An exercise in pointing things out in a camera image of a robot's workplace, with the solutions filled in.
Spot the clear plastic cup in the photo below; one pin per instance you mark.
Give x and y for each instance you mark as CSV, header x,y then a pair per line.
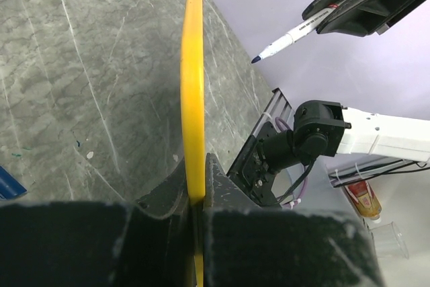
x,y
389,242

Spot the orange glue bottle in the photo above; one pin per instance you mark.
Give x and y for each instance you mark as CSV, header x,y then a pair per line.
x,y
365,201

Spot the blue marker cap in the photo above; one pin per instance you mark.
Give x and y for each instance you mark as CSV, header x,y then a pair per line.
x,y
10,188

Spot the white blue whiteboard marker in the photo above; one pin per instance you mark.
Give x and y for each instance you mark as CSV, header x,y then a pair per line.
x,y
295,34

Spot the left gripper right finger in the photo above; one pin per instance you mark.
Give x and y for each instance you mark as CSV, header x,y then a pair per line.
x,y
246,245

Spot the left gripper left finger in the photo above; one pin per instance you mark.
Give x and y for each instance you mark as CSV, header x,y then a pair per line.
x,y
95,243

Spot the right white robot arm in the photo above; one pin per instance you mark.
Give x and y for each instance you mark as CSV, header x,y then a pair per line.
x,y
324,128

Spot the yellow framed whiteboard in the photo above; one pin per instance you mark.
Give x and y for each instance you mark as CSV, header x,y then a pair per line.
x,y
192,120

